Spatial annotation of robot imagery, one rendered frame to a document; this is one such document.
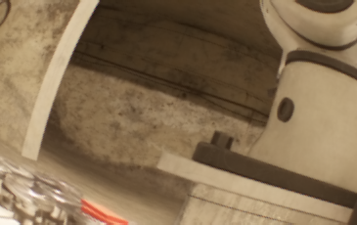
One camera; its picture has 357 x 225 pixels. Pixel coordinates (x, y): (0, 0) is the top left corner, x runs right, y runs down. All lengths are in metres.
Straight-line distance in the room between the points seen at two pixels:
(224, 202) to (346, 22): 0.37
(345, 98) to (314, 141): 0.10
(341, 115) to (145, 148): 9.69
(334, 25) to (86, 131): 10.19
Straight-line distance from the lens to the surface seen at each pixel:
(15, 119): 5.49
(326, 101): 0.82
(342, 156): 0.80
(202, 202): 0.80
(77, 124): 11.00
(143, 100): 10.58
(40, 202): 1.95
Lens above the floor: 0.59
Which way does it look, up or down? 4 degrees up
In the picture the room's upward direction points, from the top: 21 degrees clockwise
